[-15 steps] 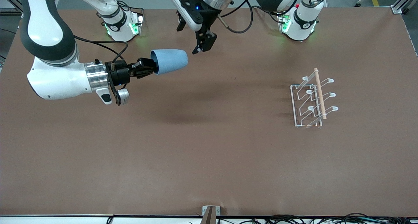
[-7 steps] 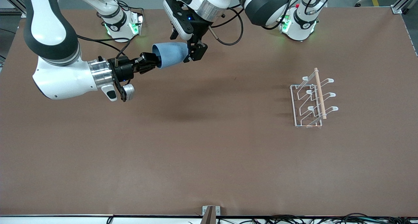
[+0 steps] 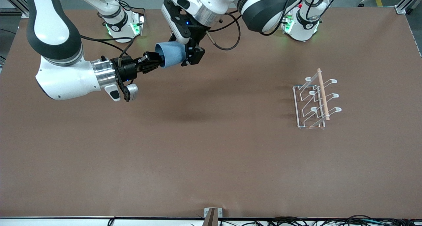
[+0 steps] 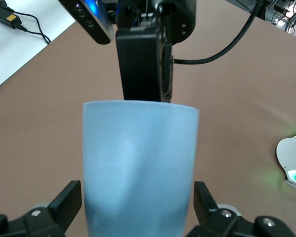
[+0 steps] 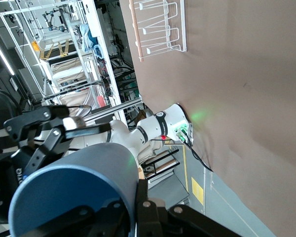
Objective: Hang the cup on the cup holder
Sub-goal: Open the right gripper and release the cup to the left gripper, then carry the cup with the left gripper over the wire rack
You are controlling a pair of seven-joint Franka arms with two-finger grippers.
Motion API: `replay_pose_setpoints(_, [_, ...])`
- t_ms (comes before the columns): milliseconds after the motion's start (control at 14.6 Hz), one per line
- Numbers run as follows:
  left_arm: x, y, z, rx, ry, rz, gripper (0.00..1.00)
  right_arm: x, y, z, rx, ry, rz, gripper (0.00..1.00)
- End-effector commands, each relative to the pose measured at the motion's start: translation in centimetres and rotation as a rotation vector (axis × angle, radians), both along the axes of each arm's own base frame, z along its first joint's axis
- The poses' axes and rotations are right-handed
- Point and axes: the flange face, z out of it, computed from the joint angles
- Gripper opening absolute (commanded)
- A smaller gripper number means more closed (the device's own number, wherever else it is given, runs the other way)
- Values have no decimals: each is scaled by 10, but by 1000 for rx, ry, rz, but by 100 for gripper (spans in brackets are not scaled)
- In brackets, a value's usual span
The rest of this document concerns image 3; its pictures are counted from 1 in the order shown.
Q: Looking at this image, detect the blue plastic cup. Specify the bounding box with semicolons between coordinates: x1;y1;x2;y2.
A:
155;42;187;69

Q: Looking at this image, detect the brown table cover mat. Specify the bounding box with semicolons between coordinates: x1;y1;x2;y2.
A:
0;6;422;219

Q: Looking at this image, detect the black right arm base cable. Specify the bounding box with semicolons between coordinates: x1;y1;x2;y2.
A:
97;0;146;26

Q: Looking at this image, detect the aluminium frame profile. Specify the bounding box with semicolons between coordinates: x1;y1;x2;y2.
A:
0;0;31;18
395;0;422;14

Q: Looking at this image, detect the white wire cup rack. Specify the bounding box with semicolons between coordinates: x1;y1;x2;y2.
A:
292;68;342;130

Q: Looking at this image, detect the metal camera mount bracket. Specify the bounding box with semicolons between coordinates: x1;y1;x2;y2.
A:
204;207;223;226

